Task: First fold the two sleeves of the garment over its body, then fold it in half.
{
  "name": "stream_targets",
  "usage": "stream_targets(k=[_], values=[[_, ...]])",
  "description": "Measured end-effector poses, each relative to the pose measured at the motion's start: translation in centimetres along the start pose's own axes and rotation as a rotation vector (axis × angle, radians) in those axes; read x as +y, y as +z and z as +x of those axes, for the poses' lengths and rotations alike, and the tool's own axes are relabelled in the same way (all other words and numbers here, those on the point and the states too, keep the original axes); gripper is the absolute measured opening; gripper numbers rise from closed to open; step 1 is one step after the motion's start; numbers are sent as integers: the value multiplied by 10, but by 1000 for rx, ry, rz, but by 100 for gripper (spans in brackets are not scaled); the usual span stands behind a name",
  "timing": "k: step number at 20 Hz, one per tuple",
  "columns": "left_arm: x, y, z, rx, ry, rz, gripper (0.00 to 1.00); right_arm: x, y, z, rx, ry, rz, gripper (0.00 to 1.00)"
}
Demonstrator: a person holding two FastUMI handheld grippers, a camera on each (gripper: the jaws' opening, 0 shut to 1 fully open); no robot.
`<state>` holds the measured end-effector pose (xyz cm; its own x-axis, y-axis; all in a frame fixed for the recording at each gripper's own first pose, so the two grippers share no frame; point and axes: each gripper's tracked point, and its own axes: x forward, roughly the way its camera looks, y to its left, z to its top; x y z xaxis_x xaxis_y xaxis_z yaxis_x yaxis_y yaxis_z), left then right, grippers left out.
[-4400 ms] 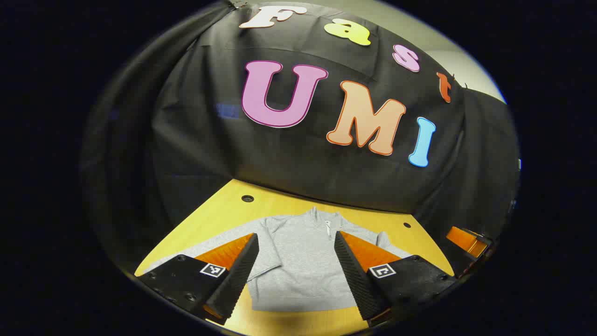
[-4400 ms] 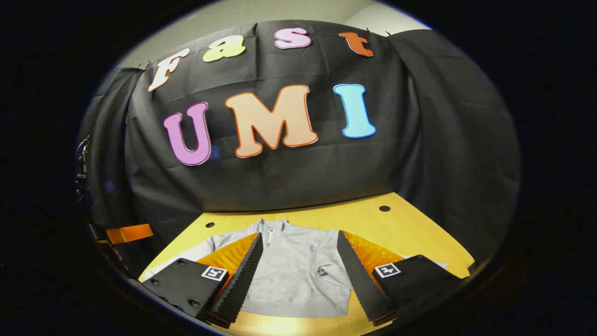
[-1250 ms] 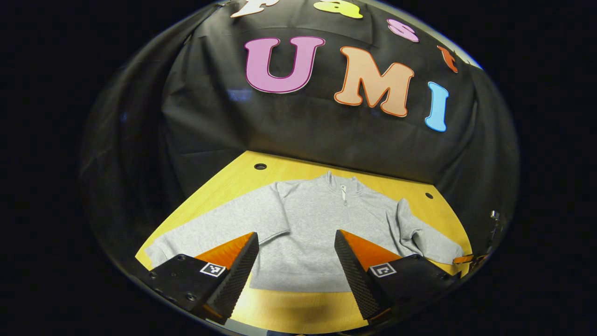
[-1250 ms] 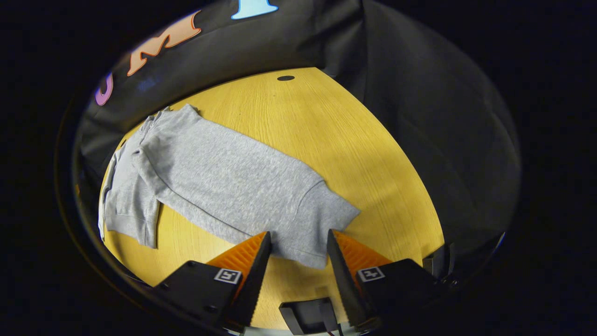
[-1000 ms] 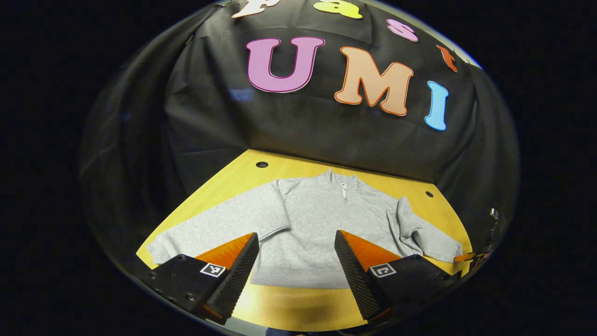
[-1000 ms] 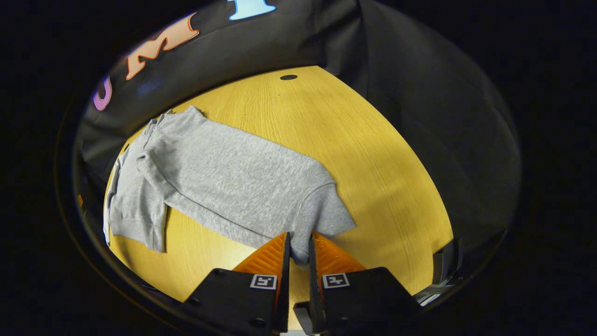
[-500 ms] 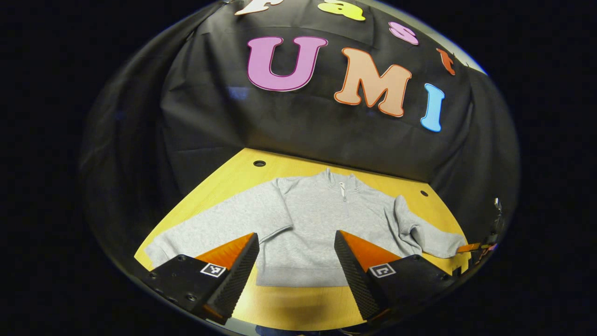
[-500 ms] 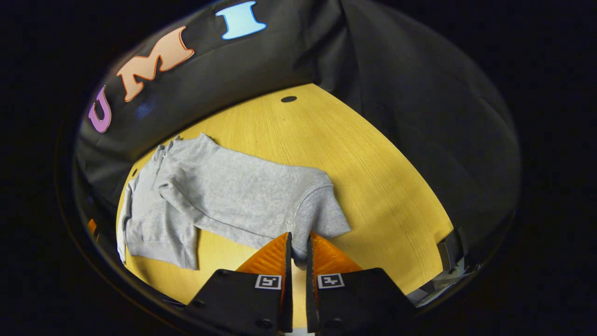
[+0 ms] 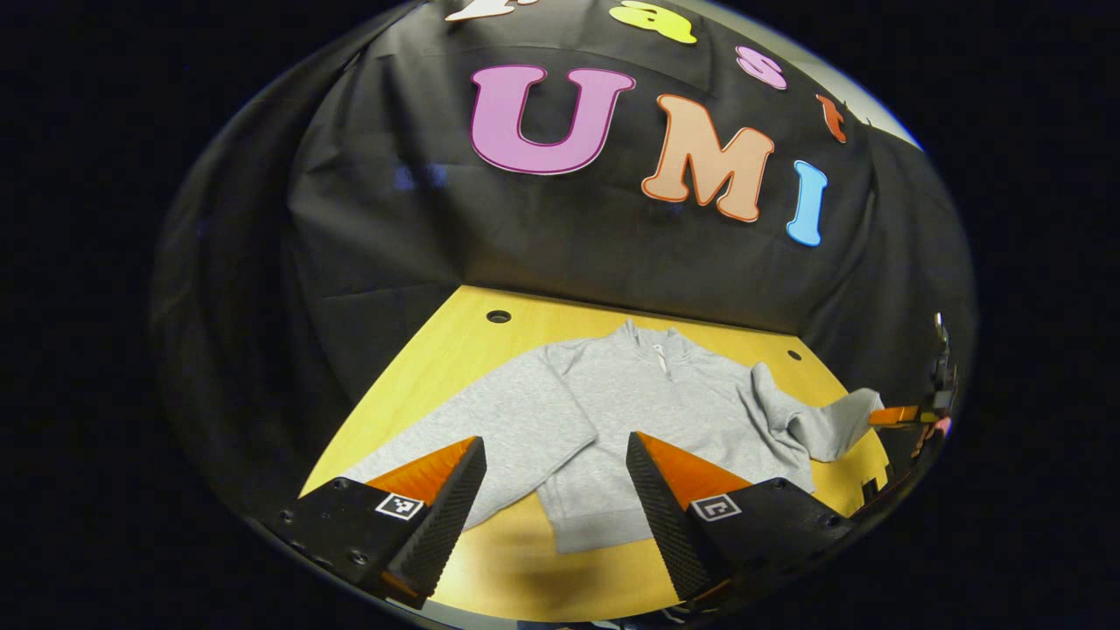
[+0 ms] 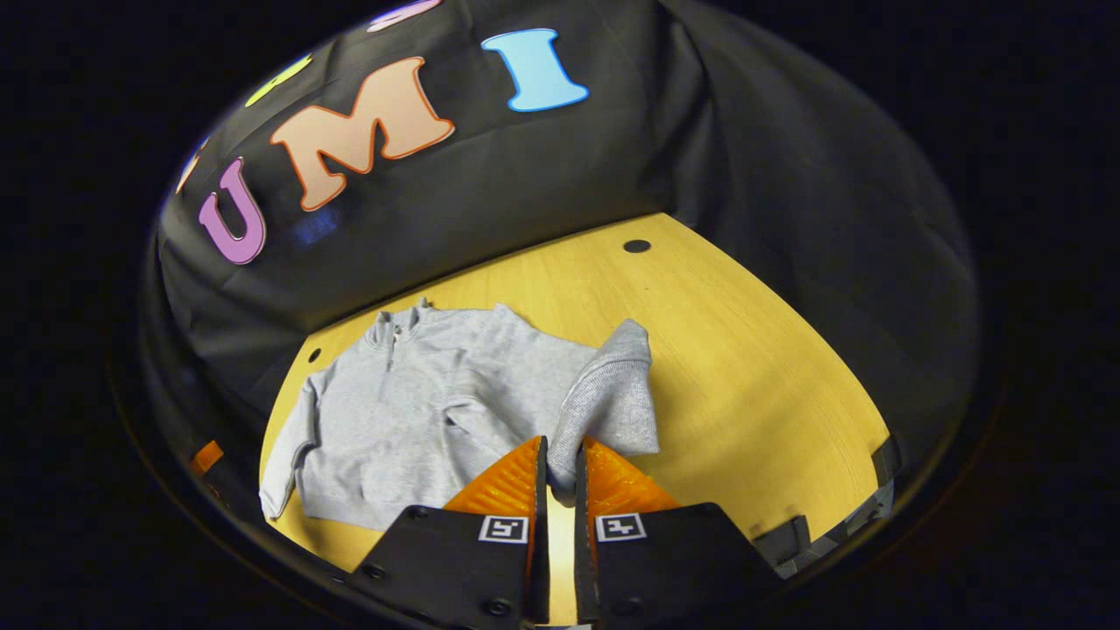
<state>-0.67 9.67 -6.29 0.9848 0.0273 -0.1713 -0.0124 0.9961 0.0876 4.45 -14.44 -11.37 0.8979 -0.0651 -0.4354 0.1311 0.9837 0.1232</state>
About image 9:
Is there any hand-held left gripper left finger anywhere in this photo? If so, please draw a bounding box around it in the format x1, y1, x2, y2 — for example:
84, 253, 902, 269
262, 435, 487, 611

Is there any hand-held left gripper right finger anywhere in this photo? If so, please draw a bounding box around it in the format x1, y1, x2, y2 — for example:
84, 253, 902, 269
626, 430, 855, 606

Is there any grey zip-collar sweatshirt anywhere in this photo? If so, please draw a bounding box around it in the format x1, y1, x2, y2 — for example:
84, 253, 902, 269
337, 319, 885, 555

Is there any black backdrop cloth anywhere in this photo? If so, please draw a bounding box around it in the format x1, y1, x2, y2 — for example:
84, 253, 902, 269
149, 0, 977, 526

